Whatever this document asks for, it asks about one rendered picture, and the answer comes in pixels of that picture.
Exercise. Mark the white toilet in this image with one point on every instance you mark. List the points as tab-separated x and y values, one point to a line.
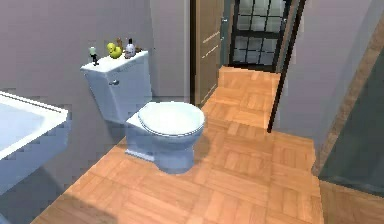
166	120

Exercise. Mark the brown wooden room door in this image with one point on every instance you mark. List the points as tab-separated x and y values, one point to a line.
206	50

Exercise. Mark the white bottle with dark cap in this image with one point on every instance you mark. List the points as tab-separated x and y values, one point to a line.
130	50

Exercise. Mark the yellow rubber duck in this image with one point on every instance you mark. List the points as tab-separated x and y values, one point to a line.
114	50

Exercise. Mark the brown small bottle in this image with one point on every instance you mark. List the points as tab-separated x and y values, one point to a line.
119	42

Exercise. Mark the black framed window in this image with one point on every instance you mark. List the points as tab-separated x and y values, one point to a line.
258	33

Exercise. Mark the pale green candle on black holder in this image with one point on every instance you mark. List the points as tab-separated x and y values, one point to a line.
93	53

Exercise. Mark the white bathtub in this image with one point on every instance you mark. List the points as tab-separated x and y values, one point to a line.
23	133

